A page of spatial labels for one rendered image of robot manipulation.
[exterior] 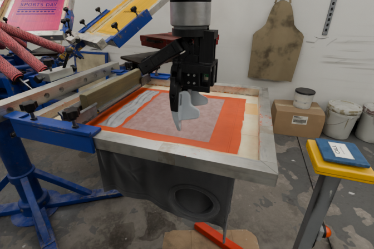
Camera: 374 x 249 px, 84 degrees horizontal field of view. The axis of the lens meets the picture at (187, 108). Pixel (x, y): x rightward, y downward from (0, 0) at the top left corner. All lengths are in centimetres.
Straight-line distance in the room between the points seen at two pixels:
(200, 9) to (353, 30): 254
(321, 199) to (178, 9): 66
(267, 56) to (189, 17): 232
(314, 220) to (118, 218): 125
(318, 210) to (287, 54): 209
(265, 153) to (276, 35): 219
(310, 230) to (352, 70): 229
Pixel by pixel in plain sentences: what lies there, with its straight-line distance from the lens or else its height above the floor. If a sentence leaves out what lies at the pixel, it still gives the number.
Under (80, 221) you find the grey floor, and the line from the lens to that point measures 177.
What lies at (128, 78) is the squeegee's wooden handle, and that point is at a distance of 94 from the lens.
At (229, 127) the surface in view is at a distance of 71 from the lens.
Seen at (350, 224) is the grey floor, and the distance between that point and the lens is 195.
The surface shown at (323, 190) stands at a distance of 76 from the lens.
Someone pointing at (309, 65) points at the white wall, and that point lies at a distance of 281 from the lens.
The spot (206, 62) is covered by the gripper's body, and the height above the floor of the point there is 122.
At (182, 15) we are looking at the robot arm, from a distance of 38.
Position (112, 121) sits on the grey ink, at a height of 96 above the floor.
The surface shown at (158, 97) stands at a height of 95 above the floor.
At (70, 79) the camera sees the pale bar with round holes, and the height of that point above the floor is 104.
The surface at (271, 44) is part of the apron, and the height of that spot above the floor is 96.
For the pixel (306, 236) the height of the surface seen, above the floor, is 63.
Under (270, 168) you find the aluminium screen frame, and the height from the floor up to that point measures 99.
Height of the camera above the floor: 131
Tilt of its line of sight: 26 degrees down
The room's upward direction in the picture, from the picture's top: straight up
